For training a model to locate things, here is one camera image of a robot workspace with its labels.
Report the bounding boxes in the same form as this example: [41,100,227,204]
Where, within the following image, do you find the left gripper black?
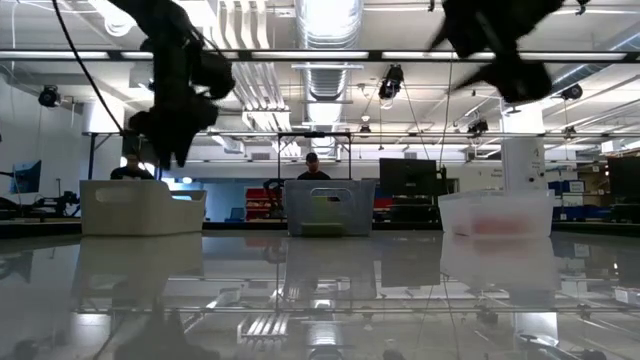
[126,91,222,171]

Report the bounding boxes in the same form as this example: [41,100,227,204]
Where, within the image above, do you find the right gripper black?
[428,0,567,92]

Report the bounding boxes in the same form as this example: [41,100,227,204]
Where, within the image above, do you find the long orange block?
[469,215,532,237]

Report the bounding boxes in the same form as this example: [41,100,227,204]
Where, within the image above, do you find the person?
[296,151,332,182]
[109,153,156,182]

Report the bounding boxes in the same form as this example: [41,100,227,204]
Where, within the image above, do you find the white plastic bin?
[79,178,208,237]

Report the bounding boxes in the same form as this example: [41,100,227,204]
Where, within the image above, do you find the red storage bins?
[244,187,283,222]

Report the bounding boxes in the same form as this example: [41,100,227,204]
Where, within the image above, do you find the white pillar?
[500,102,547,192]

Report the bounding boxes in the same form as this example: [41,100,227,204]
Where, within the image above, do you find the black overhead crossbar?
[0,48,640,63]

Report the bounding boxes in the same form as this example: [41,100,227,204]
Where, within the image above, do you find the black monitor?
[378,157,448,198]
[606,155,640,206]

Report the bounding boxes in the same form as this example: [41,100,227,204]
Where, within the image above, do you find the blue-screen monitor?
[9,159,43,195]

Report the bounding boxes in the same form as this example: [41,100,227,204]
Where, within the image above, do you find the clear plastic bin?
[437,188,556,238]

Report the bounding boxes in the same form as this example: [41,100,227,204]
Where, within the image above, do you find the blue storage bins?
[546,178,604,222]

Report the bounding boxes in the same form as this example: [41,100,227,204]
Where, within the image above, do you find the grey translucent plastic bin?
[284,178,377,238]

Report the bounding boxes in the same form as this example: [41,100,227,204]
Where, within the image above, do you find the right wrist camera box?
[491,58,556,105]

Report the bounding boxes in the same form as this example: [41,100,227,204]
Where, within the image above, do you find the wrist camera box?
[491,58,556,105]
[191,49,237,101]

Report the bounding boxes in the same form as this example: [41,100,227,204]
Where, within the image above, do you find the thin hanging cable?
[437,54,457,169]

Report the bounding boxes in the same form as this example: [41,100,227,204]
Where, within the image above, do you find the black gantry frame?
[276,131,353,192]
[88,130,167,182]

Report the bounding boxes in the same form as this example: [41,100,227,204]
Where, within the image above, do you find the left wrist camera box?
[191,49,237,101]

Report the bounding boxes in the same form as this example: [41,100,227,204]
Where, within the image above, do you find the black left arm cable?
[50,0,125,135]

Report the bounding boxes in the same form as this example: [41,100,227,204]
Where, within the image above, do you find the grey slanted ceiling duct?
[518,22,640,104]

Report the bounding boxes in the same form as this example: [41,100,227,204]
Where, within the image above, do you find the silver round ceiling duct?
[294,0,369,126]

